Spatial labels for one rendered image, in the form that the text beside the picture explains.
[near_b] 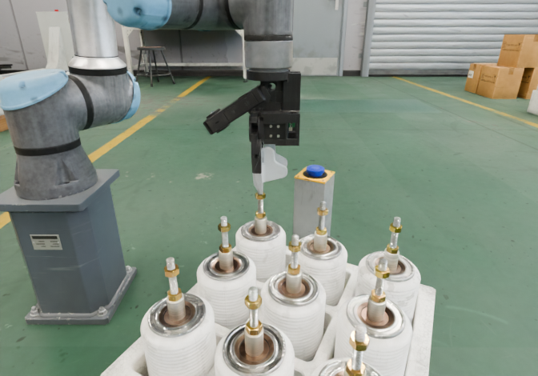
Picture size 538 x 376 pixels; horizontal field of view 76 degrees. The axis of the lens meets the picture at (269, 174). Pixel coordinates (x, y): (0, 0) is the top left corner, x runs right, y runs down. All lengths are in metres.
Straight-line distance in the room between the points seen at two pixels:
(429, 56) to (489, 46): 0.87
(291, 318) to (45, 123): 0.56
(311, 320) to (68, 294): 0.56
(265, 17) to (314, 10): 5.04
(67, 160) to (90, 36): 0.25
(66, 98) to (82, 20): 0.16
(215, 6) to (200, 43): 5.06
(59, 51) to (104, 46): 3.21
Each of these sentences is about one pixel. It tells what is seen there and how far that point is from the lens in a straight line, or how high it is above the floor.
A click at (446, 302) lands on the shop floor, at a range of 0.98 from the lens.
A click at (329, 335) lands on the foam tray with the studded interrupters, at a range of 0.58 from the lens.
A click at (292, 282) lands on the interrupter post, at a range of 0.51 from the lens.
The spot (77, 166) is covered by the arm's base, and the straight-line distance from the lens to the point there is 0.80.
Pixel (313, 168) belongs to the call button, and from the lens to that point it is 0.75.
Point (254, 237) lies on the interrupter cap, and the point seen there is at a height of 0.25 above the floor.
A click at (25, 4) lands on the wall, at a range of 6.57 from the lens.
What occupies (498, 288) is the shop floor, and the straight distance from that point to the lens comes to 1.09.
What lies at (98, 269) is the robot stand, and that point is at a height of 0.12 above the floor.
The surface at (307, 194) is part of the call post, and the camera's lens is 0.75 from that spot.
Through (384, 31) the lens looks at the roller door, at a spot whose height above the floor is 0.64.
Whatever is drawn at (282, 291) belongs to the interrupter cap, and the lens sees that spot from 0.53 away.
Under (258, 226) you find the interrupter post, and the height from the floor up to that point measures 0.27.
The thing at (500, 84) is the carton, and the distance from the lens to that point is 4.18.
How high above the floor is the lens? 0.60
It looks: 22 degrees down
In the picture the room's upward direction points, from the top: straight up
